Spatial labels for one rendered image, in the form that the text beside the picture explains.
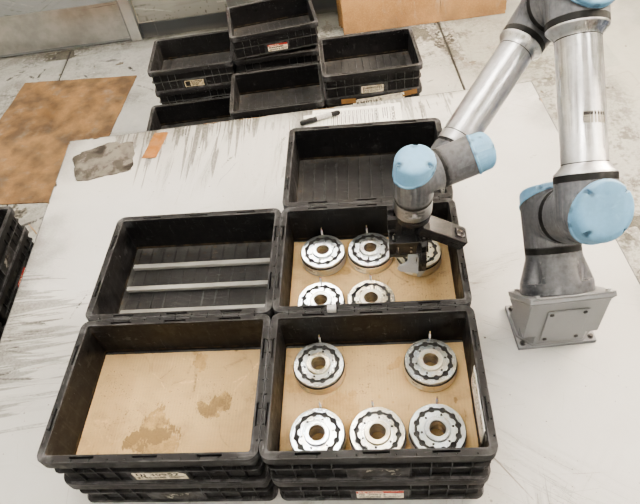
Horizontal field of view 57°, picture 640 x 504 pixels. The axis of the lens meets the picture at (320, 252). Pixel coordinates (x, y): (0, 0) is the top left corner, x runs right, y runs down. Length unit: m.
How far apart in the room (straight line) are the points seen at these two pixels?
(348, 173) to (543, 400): 0.74
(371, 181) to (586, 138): 0.59
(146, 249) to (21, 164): 2.08
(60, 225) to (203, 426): 0.93
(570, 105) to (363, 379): 0.65
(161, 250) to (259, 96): 1.38
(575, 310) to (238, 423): 0.73
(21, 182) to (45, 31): 1.36
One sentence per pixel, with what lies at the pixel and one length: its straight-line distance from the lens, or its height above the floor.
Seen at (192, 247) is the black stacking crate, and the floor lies 0.83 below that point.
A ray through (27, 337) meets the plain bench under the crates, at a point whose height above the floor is 0.70.
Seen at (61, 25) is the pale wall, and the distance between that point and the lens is 4.40.
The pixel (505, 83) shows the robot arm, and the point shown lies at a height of 1.17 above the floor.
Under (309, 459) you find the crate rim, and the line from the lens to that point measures 1.04.
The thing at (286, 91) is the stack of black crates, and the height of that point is 0.38.
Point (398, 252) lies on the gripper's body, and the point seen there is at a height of 0.95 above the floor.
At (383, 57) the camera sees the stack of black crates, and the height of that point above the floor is 0.49.
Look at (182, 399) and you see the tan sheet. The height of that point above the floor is 0.83.
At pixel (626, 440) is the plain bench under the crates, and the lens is 1.37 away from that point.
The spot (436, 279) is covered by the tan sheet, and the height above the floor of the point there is 0.83.
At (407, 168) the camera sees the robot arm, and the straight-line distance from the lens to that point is 1.04.
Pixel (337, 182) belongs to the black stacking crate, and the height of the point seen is 0.83.
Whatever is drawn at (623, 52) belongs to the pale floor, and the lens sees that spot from 3.78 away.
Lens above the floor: 1.89
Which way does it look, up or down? 49 degrees down
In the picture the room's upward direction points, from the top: 10 degrees counter-clockwise
